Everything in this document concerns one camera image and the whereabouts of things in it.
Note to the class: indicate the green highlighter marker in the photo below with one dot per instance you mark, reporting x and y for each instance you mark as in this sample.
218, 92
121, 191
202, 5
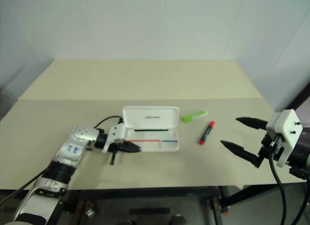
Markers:
193, 116

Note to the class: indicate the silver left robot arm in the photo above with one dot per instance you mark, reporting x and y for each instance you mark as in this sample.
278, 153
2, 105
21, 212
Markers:
72, 149

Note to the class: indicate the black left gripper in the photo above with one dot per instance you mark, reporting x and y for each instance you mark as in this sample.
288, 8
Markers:
113, 158

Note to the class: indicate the large dark rounded shape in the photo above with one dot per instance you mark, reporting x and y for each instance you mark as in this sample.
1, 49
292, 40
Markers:
178, 220

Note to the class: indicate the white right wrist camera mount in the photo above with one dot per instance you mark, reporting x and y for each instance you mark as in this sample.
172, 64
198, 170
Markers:
287, 128

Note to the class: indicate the small metal clamp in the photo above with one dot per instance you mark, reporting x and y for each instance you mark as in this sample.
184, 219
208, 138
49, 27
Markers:
90, 211

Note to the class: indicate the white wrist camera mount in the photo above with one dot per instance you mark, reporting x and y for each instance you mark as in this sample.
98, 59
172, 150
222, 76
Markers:
287, 128
113, 134

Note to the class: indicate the red marker with black barrel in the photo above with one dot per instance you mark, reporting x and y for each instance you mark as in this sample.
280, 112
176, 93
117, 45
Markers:
206, 134

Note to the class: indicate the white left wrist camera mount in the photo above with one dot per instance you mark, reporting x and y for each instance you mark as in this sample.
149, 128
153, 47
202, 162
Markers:
113, 134

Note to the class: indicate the white open pencil case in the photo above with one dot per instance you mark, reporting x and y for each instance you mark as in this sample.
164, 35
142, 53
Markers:
152, 135

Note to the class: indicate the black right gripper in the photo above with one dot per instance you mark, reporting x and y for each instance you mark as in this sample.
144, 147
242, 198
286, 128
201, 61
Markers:
266, 151

